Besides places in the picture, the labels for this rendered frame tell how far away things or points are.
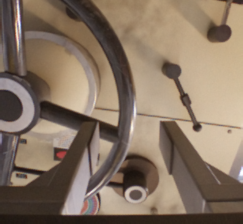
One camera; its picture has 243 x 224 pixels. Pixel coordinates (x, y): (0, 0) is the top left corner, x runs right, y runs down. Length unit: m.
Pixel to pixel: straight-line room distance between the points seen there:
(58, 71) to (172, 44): 0.27
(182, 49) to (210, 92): 0.14
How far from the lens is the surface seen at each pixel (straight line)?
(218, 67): 0.51
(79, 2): 0.22
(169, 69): 0.42
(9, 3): 0.27
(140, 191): 0.52
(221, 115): 0.55
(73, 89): 0.36
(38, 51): 0.37
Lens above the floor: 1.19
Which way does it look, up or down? 16 degrees up
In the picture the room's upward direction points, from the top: 171 degrees counter-clockwise
